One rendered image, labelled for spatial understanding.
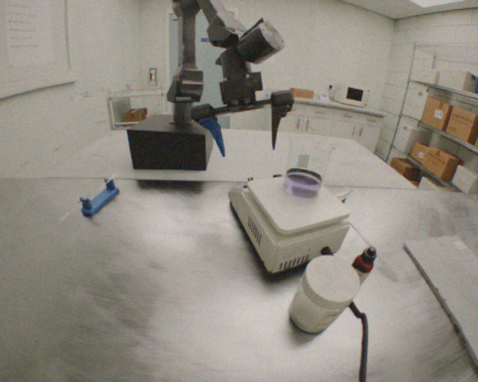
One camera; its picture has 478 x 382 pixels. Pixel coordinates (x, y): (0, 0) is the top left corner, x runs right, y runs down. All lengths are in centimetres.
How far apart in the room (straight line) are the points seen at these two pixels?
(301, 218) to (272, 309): 12
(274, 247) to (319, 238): 7
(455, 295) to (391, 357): 18
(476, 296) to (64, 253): 71
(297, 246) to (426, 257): 28
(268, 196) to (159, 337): 23
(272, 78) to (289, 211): 300
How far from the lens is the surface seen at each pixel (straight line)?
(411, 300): 38
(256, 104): 39
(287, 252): 27
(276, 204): 28
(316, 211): 28
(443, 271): 46
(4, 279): 46
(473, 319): 44
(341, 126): 301
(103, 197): 49
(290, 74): 327
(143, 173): 58
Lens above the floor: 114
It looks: 32 degrees down
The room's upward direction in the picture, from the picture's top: 3 degrees clockwise
